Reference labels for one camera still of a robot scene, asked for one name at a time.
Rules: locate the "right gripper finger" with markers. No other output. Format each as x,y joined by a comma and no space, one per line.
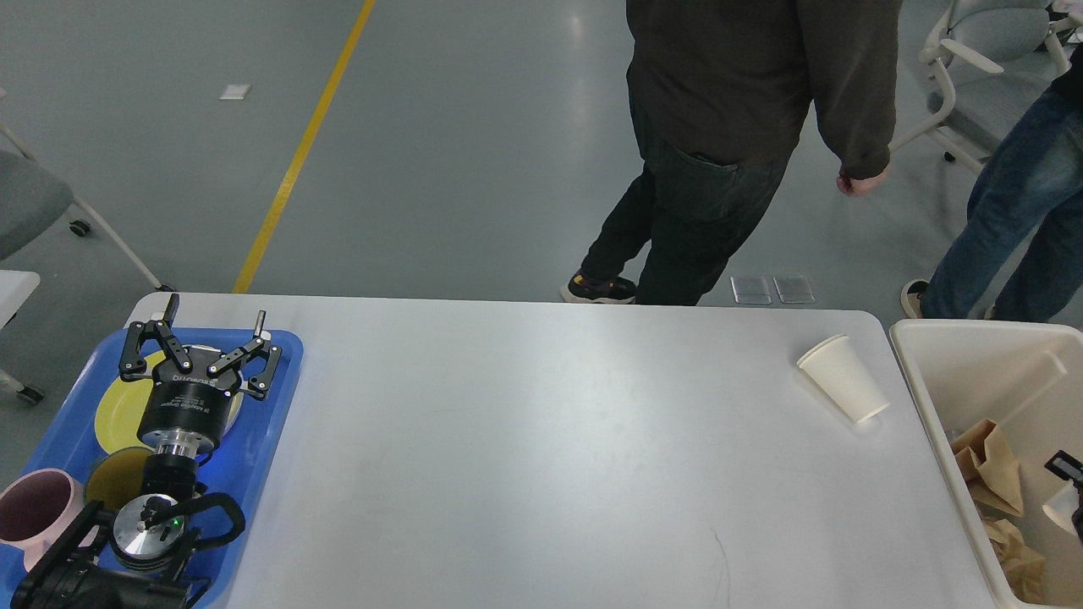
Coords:
1065,467

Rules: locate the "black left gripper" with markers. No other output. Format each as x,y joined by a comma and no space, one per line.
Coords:
194,390

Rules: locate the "white paper cup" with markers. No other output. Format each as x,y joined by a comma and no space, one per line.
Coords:
1064,509

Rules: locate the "yellow plastic plate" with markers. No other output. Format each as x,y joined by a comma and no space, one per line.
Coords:
118,414

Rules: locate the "dark green mug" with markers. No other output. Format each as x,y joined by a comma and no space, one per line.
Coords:
117,479

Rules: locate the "pink ribbed mug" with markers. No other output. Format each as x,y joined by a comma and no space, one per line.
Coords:
36,509

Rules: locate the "brown paper top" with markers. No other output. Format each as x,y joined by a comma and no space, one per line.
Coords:
1023,568

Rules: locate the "beige plastic bin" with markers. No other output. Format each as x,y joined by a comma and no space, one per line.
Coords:
1027,378

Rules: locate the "blue plastic tray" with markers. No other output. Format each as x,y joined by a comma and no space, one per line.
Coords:
254,474

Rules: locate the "white side table corner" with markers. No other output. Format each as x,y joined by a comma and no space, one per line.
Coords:
16,288

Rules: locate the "right floor socket plate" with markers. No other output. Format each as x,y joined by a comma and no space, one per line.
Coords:
794,289

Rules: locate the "floor socket plate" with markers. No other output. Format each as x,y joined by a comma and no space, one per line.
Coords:
794,289
751,289

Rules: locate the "left floor socket plate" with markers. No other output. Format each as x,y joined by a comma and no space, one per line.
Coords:
751,289

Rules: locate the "grey office chair right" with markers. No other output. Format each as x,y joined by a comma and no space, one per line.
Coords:
988,61

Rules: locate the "person in dark clothes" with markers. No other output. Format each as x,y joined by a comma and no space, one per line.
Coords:
718,93

